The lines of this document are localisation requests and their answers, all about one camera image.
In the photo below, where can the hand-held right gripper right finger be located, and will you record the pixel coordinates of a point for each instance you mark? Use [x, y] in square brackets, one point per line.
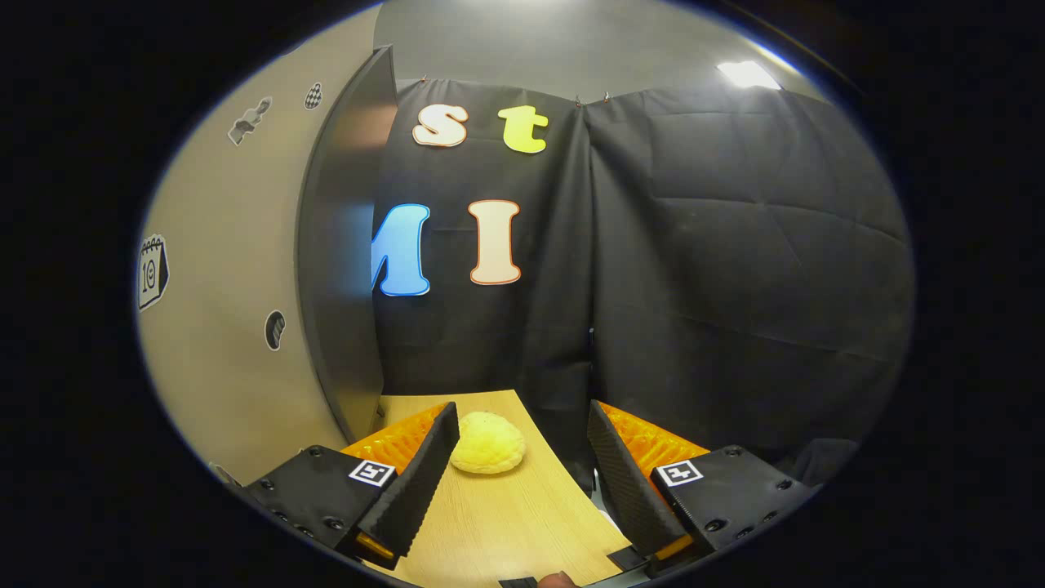
[624, 490]

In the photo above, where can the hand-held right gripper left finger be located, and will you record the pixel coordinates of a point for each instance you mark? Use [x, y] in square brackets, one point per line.
[416, 482]

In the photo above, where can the yellow bun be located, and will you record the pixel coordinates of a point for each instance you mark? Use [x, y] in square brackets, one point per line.
[487, 443]

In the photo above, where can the black backdrop cloth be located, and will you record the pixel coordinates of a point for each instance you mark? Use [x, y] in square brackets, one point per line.
[735, 245]

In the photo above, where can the grey cabinet door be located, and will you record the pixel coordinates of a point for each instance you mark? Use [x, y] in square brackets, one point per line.
[220, 343]

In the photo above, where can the narrow ceiling light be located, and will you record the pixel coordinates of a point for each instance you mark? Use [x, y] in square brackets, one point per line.
[747, 75]

